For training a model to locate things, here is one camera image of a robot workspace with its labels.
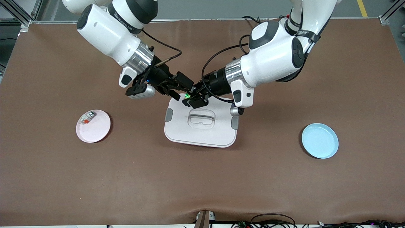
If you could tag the pink round plate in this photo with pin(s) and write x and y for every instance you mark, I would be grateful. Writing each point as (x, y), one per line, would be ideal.
(95, 131)

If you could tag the brown camera mount post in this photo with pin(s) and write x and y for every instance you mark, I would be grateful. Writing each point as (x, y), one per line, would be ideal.
(202, 220)

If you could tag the brown table mat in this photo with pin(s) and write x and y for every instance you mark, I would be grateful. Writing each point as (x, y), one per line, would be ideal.
(202, 177)

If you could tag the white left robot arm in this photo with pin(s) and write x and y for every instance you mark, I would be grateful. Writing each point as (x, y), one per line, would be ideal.
(275, 57)

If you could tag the white lidded storage box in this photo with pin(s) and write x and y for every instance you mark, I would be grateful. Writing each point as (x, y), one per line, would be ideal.
(202, 133)

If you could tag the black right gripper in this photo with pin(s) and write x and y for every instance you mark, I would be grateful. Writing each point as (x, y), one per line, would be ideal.
(159, 76)

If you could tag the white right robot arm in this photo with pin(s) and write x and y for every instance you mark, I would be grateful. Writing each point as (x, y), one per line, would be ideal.
(107, 31)

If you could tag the aluminium frame profile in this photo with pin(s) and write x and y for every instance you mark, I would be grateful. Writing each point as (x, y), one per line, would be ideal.
(384, 19)
(24, 22)

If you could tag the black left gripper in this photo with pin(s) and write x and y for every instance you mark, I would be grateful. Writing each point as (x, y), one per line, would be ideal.
(216, 85)

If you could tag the black orange switch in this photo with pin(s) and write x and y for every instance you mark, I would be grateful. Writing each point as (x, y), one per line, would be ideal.
(187, 96)

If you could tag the light blue round plate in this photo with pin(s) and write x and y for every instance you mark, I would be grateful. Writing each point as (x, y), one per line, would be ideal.
(319, 142)

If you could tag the white orange switch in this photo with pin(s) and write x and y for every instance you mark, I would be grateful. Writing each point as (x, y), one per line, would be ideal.
(87, 117)

